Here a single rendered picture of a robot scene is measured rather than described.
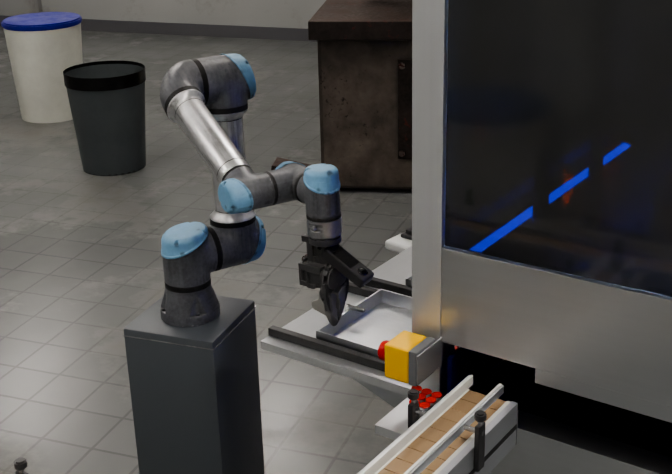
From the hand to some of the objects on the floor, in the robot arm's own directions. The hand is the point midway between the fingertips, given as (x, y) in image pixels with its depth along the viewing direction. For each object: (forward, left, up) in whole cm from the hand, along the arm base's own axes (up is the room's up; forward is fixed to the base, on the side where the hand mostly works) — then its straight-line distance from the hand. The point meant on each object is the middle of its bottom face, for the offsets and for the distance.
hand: (336, 320), depth 230 cm
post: (+27, -17, -92) cm, 97 cm away
